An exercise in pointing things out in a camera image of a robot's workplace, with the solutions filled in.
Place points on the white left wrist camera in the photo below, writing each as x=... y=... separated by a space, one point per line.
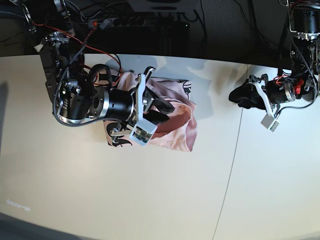
x=270 y=123

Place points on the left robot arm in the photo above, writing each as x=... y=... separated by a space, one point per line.
x=303 y=26

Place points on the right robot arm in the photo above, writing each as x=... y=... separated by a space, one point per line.
x=83 y=95

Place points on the black power strip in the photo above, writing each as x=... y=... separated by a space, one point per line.
x=120 y=22

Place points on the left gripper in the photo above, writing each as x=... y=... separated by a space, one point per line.
x=265 y=94

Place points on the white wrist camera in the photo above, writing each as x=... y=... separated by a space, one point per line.
x=270 y=123
x=142 y=132

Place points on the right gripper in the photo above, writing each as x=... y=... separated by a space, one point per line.
x=126 y=107

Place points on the pink T-shirt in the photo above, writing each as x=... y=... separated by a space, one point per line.
x=180 y=131

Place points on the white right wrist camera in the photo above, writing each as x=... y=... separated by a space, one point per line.
x=142 y=132

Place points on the black table leg post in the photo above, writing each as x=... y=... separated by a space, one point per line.
x=165 y=41

